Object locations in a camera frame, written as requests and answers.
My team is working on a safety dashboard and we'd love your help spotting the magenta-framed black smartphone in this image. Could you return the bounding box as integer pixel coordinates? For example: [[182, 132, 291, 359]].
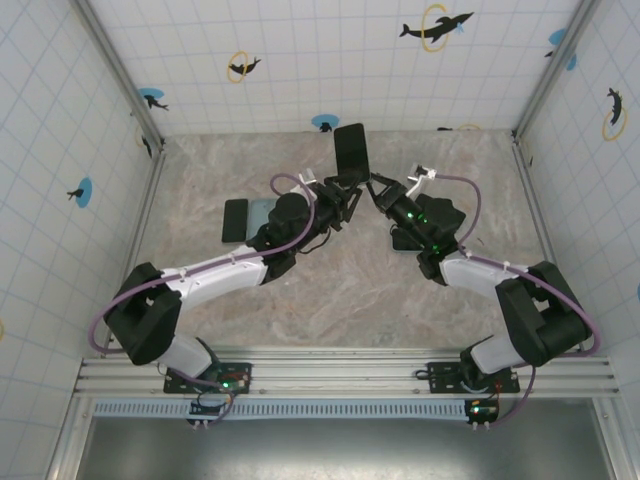
[[390, 225, 426, 254]]

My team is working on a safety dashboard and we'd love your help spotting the silver-framed black smartphone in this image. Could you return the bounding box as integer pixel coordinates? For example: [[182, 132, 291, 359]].
[[333, 122, 372, 180]]

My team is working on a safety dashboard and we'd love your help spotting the dolphin on blue disc sticker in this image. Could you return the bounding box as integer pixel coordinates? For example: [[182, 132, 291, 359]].
[[544, 27, 570, 59], [66, 177, 95, 209], [310, 113, 340, 134], [137, 87, 170, 112]]

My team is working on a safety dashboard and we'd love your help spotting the small black control board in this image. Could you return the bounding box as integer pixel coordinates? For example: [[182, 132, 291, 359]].
[[187, 392, 236, 431], [464, 398, 500, 432]]

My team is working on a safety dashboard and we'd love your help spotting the grey metal panel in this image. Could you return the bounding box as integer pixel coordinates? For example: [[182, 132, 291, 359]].
[[74, 414, 619, 480]]

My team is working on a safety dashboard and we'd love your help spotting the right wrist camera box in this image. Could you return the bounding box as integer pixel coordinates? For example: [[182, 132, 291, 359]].
[[406, 161, 440, 197]]

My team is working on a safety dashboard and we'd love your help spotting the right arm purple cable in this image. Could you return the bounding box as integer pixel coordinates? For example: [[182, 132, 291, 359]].
[[433, 172, 601, 428]]

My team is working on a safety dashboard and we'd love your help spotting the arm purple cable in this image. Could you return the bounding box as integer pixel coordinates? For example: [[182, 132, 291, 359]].
[[88, 173, 317, 425], [433, 172, 601, 428]]

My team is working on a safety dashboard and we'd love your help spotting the aluminium table side rail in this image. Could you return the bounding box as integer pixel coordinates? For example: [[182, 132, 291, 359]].
[[122, 147, 169, 281], [512, 130, 589, 357]]

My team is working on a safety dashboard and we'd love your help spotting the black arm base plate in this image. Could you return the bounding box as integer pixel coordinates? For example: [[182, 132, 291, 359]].
[[163, 361, 253, 396], [427, 360, 521, 395]]

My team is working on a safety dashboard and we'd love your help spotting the long aluminium mounting rail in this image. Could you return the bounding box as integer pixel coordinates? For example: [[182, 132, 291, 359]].
[[73, 348, 623, 400]]

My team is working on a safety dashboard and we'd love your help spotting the large dolphin yellow ring sticker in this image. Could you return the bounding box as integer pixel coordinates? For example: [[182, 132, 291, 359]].
[[398, 3, 475, 54]]

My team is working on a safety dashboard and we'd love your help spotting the aluminium corner post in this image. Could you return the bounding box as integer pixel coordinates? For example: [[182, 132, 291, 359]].
[[512, 0, 601, 140], [73, 0, 166, 151]]

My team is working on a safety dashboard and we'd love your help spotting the white slotted cable duct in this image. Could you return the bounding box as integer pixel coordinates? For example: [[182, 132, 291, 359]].
[[92, 398, 474, 421]]

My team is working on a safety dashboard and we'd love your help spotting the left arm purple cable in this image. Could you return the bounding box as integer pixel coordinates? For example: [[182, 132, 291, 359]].
[[88, 173, 317, 425]]

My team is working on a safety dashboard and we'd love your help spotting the aluminium frame post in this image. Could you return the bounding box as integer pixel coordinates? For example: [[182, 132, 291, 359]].
[[593, 397, 637, 480], [45, 394, 96, 480]]

